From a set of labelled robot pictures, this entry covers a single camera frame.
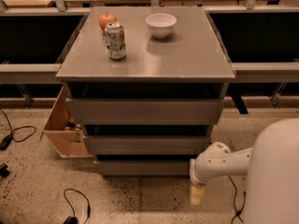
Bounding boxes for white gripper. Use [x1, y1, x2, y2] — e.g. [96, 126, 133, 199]
[190, 142, 231, 205]

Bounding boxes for grey bottom drawer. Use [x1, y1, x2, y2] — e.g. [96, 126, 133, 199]
[94, 161, 191, 176]

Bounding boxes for grey drawer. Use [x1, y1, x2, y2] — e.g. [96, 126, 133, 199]
[66, 98, 223, 125]
[94, 161, 191, 176]
[83, 135, 210, 155]

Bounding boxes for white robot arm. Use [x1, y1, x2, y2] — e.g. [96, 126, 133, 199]
[190, 119, 299, 224]

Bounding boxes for grey middle drawer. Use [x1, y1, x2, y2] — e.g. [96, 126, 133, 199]
[83, 135, 210, 155]

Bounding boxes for grey drawer cabinet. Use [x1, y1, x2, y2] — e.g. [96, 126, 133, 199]
[55, 6, 236, 180]

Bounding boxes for grey top drawer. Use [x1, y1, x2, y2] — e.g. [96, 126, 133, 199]
[66, 98, 223, 125]

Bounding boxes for cardboard box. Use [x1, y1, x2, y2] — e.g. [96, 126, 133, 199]
[43, 89, 91, 158]

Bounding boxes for white ceramic bowl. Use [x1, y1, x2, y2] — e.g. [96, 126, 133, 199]
[146, 13, 177, 38]

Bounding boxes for crumpled soda can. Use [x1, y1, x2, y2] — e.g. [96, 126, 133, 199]
[105, 21, 126, 60]

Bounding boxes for black plug left edge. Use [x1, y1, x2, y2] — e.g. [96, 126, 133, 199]
[0, 163, 9, 178]

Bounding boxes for red apple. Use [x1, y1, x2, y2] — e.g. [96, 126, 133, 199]
[98, 12, 117, 31]

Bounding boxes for black cable right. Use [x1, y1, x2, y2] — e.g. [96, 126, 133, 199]
[228, 175, 247, 224]

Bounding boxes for black cable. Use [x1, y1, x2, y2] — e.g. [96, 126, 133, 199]
[63, 189, 92, 224]
[0, 109, 37, 151]
[228, 175, 247, 224]

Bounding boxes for black cable bottom left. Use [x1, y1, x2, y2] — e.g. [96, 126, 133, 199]
[63, 189, 92, 224]

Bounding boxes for grey metal rail frame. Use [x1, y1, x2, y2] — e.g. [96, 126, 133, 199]
[1, 6, 299, 114]

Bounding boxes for black cable far left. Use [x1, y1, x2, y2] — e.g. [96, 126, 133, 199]
[0, 109, 37, 151]

